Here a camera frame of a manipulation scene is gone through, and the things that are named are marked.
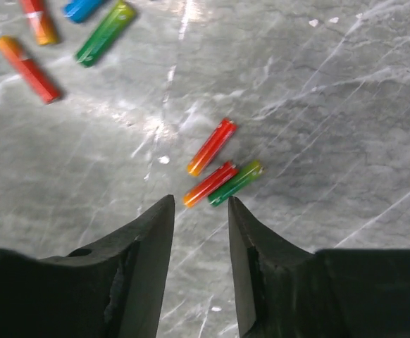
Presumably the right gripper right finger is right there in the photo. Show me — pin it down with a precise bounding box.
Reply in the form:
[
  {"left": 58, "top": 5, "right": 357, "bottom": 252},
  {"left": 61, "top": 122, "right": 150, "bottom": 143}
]
[{"left": 228, "top": 197, "right": 410, "bottom": 337}]

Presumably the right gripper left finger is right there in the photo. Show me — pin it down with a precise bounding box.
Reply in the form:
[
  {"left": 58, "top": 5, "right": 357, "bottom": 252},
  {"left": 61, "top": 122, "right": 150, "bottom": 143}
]
[{"left": 0, "top": 195, "right": 175, "bottom": 337}]

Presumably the orange battery cluster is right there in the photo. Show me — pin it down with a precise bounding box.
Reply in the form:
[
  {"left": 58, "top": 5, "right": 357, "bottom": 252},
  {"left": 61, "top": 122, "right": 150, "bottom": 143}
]
[{"left": 182, "top": 161, "right": 238, "bottom": 208}]

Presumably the red battery cluster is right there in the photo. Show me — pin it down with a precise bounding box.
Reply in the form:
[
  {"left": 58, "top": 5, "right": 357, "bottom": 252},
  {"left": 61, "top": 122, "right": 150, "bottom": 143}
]
[{"left": 187, "top": 118, "right": 237, "bottom": 177}]

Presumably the green battery cluster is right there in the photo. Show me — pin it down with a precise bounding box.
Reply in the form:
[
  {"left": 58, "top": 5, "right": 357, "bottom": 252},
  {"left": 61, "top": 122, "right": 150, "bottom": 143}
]
[{"left": 208, "top": 160, "right": 264, "bottom": 207}]

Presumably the blue battery lower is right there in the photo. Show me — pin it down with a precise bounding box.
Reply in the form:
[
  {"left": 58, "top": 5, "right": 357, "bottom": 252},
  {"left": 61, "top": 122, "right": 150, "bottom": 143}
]
[{"left": 63, "top": 0, "right": 104, "bottom": 23}]

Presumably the red orange battery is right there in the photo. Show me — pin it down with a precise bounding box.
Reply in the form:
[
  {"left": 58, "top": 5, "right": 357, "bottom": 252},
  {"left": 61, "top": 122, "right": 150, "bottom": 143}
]
[{"left": 20, "top": 0, "right": 59, "bottom": 45}]

